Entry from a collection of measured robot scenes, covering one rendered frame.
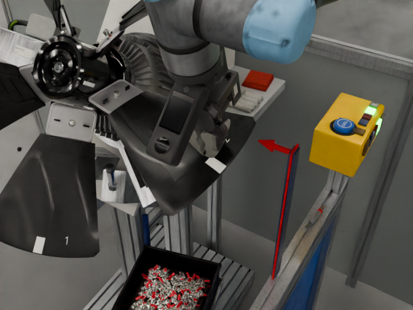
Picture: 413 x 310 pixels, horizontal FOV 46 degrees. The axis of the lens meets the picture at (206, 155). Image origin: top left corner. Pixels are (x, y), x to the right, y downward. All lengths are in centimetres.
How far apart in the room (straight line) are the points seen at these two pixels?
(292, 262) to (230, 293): 90
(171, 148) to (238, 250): 151
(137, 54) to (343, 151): 46
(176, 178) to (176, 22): 32
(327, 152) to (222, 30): 56
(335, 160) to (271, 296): 30
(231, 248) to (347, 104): 118
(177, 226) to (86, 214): 72
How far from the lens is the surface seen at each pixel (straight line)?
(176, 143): 64
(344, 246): 195
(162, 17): 56
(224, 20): 51
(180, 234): 169
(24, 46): 123
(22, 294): 213
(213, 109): 67
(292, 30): 49
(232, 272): 196
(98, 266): 212
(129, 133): 84
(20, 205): 99
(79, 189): 98
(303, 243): 106
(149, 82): 100
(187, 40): 57
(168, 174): 79
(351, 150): 100
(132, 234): 140
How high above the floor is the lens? 167
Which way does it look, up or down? 41 degrees down
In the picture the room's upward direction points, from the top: straight up
